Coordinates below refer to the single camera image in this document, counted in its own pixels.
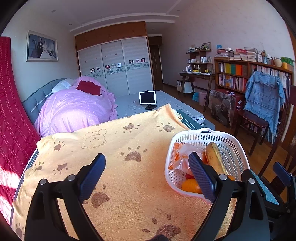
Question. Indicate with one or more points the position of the yellow paw print blanket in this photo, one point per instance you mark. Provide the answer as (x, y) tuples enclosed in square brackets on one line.
[(131, 200)]

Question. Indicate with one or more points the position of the orange tangerine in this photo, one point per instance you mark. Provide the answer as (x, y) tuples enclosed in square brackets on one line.
[(231, 177)]

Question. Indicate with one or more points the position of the orange plastic bag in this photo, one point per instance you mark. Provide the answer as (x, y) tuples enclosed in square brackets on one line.
[(180, 155)]

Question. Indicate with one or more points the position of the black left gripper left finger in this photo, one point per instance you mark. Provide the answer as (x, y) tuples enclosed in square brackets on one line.
[(44, 220)]

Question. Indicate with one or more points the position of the purple duvet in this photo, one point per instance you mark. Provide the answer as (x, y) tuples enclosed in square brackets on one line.
[(69, 110)]

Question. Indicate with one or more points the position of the red quilted mattress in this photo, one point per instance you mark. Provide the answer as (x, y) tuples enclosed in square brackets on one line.
[(18, 136)]

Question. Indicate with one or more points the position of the red tomato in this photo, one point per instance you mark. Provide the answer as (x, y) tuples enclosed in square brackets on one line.
[(188, 176)]

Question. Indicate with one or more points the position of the white tablet on stand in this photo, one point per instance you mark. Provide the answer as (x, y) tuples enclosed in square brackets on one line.
[(148, 98)]

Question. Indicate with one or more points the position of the framed wedding photo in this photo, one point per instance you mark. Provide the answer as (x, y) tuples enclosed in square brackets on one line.
[(40, 47)]

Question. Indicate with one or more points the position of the spotted ripe banana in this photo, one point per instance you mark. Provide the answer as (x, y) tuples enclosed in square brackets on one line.
[(214, 158)]

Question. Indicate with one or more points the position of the large orange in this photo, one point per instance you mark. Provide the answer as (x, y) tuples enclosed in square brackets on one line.
[(191, 185)]

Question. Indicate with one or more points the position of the small wooden shelf unit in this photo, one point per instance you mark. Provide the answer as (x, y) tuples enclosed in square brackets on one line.
[(199, 59)]

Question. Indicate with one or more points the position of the blue plaid blanket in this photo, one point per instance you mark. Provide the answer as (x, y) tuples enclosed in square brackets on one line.
[(265, 96)]

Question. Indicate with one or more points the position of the white plastic basket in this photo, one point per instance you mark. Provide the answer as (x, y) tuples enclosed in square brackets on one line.
[(232, 154)]

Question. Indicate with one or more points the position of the dark red cloth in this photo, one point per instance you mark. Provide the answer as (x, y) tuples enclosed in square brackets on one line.
[(89, 87)]

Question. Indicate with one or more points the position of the printed cardboard box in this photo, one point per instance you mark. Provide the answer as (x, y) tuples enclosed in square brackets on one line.
[(225, 106)]

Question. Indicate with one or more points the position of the white pillow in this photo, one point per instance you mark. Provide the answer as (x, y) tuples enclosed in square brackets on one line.
[(63, 85)]

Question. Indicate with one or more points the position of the wooden bookshelf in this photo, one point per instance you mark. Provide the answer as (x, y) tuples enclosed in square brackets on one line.
[(234, 68)]

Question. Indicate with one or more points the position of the white wardrobe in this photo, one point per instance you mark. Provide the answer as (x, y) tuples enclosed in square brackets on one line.
[(117, 56)]

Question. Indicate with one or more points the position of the dark wooden desk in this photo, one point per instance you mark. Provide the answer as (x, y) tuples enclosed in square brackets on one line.
[(192, 78)]

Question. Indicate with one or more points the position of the wooden chair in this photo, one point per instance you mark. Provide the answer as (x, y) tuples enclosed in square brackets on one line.
[(254, 125)]

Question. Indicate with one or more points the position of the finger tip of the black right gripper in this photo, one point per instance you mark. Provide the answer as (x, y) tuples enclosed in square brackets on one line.
[(282, 173)]

